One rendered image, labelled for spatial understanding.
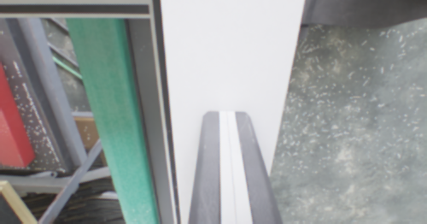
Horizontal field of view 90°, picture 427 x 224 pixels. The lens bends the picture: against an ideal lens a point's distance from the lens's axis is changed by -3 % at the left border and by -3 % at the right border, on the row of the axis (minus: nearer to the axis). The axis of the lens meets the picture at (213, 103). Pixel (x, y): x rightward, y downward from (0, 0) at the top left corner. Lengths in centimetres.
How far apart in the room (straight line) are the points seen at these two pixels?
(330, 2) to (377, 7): 17
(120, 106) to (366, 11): 92
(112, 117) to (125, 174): 6
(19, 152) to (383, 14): 119
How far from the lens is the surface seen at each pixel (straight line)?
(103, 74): 17
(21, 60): 60
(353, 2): 96
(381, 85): 138
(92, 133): 103
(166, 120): 16
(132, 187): 24
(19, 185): 84
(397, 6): 105
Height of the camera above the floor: 101
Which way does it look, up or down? 61 degrees down
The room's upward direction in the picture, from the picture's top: 178 degrees counter-clockwise
